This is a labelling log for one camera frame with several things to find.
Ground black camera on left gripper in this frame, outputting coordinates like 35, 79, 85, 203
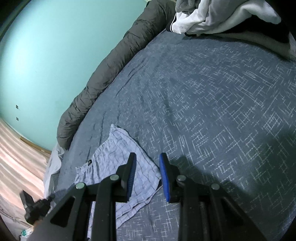
20, 190, 34, 209

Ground blue plaid boxer shorts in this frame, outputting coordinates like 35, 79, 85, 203
73, 123, 163, 239

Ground pink curtain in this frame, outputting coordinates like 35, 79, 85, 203
1, 120, 49, 239

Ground dark grey rolled duvet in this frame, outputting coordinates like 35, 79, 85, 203
57, 1, 176, 150

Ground blue patterned bed sheet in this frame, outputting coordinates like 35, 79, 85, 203
57, 31, 295, 240

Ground stack of folded clothes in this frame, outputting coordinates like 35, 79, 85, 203
166, 1, 295, 60

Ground light grey pillow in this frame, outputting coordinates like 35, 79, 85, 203
43, 143, 65, 198

